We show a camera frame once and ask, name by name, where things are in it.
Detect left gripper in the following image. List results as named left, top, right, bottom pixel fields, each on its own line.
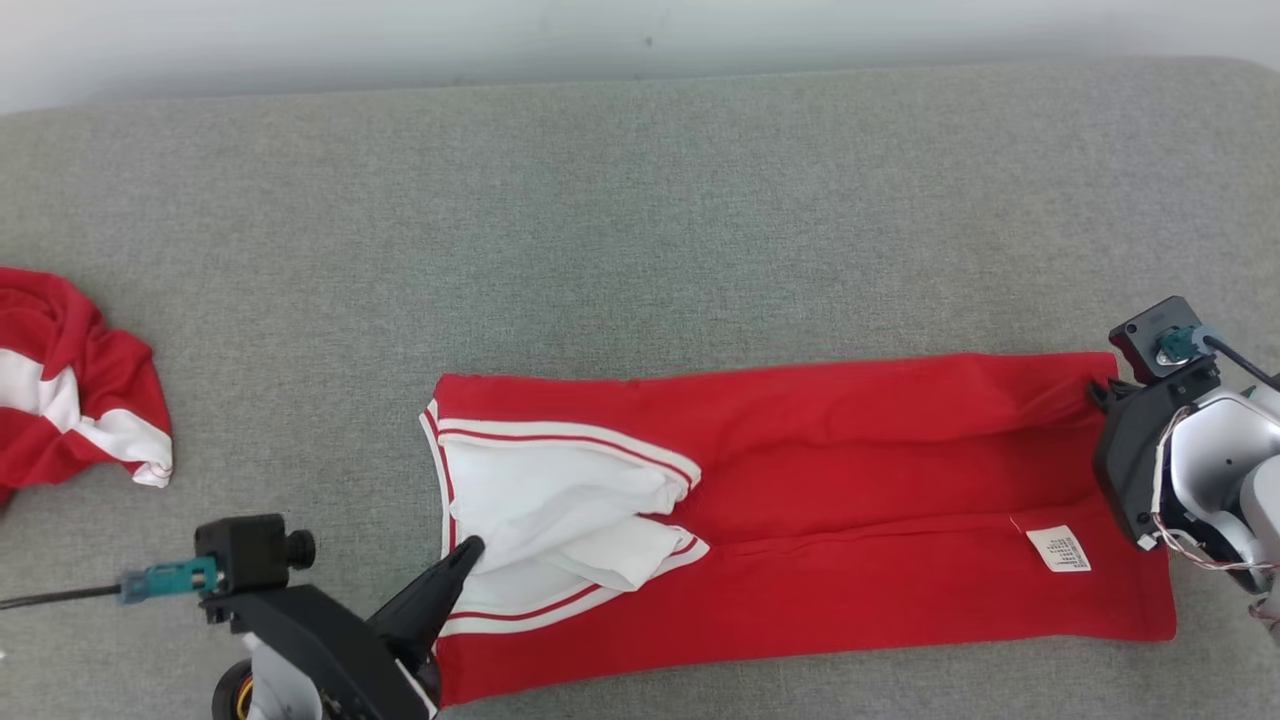
left=214, top=536, right=487, bottom=720

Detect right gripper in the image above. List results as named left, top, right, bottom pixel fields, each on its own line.
left=1088, top=359, right=1224, bottom=550

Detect red basketball jersey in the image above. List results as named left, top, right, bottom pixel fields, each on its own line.
left=420, top=350, right=1179, bottom=709

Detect red shorts with white stripe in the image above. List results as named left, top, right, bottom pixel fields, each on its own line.
left=0, top=266, right=176, bottom=506

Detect grey fabric sofa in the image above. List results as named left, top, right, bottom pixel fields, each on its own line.
left=0, top=57, right=1280, bottom=720

